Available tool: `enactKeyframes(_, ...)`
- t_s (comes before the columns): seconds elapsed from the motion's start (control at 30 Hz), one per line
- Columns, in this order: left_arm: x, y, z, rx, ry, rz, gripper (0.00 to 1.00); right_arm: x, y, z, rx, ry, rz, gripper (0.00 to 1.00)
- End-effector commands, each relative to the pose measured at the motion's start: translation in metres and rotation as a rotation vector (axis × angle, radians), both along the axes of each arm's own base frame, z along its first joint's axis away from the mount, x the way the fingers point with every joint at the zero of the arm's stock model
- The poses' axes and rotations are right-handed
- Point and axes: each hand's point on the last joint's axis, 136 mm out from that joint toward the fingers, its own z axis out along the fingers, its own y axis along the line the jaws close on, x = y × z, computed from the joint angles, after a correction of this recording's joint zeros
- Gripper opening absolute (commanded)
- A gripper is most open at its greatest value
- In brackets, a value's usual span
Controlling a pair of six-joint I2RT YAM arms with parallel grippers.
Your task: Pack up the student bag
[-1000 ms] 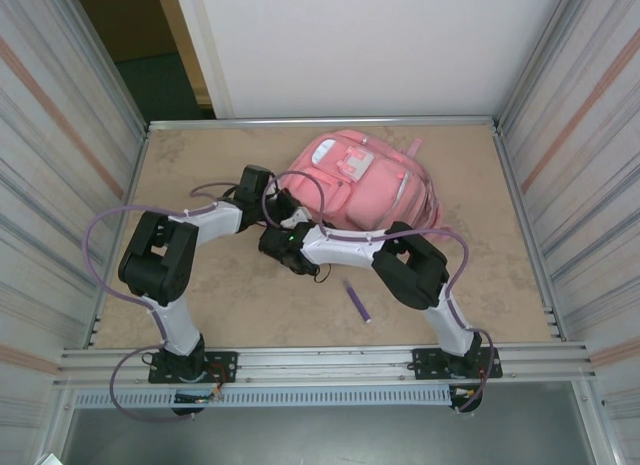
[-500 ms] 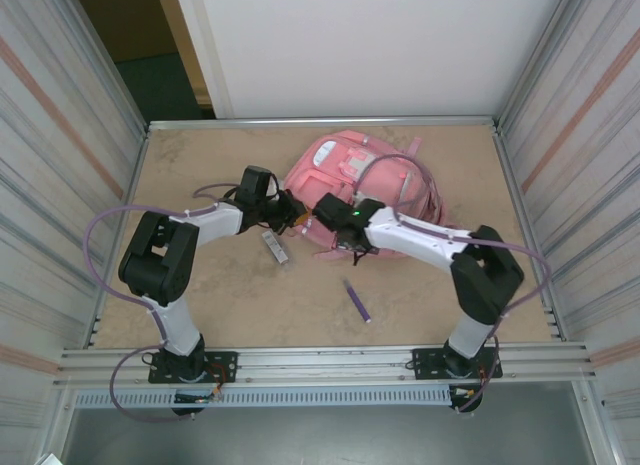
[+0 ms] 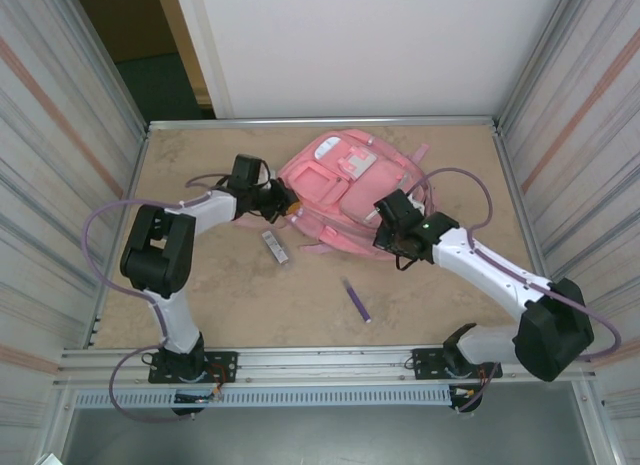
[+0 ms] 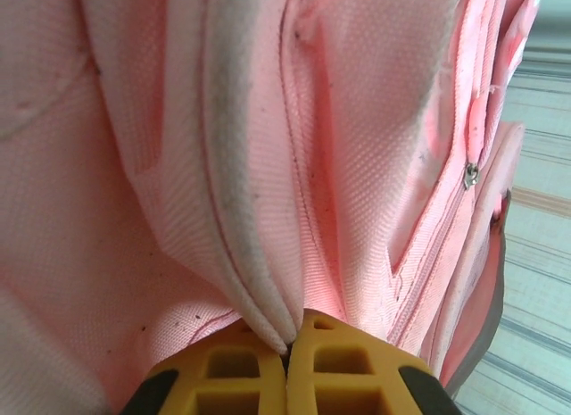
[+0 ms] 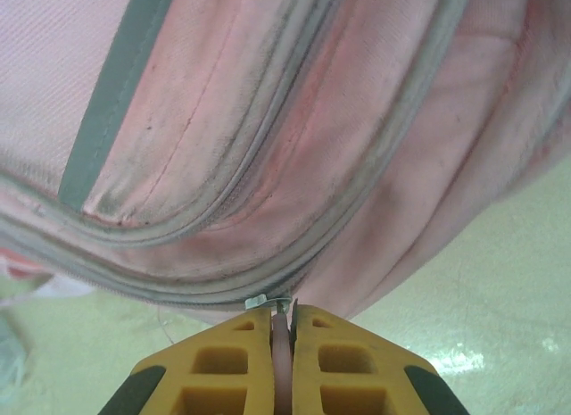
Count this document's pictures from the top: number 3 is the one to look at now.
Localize small silver white box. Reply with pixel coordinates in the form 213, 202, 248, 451
261, 229, 292, 266

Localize pink school backpack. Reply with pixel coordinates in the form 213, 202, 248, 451
234, 128, 434, 262

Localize purple pen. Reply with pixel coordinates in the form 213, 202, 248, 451
342, 278, 374, 324

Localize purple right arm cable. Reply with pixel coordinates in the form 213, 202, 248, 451
407, 167, 623, 415

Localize white door frame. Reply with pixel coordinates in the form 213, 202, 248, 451
172, 0, 235, 120

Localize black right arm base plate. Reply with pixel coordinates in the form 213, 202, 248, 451
412, 345, 503, 381

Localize aluminium mounting rail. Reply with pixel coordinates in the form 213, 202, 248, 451
58, 342, 599, 387

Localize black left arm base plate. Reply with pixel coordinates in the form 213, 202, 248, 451
147, 351, 239, 385

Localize orange black wire bundle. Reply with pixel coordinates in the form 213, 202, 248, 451
448, 383, 485, 415
172, 384, 224, 417

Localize grey slotted cable duct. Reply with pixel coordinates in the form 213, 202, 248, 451
73, 387, 454, 409

